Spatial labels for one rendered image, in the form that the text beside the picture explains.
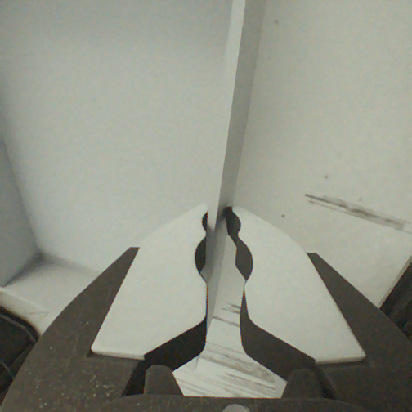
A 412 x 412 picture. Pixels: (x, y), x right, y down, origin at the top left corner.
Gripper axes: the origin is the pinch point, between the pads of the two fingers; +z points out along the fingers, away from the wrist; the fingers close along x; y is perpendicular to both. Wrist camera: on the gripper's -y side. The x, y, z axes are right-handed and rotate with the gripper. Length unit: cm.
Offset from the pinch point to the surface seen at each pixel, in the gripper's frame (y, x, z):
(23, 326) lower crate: 27.3, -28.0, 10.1
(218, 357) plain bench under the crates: 19.8, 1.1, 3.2
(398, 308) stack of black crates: 50, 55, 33
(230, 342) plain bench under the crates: 16.4, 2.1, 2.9
